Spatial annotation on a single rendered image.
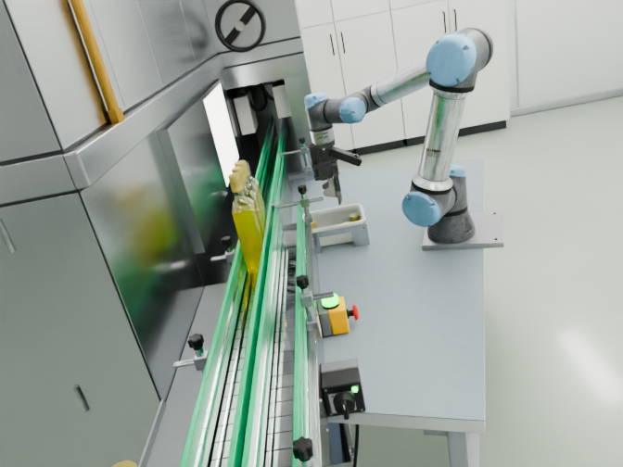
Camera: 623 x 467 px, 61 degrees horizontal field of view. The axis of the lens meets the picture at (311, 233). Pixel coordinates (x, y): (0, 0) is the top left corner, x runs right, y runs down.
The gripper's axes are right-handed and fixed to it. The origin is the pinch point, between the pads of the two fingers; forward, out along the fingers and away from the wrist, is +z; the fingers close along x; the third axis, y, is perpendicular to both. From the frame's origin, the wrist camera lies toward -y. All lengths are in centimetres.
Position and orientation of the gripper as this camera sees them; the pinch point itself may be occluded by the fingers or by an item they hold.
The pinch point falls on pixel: (340, 197)
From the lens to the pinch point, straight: 178.7
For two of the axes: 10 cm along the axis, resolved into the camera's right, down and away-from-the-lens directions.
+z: 1.9, 9.0, 4.0
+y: -9.8, 1.8, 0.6
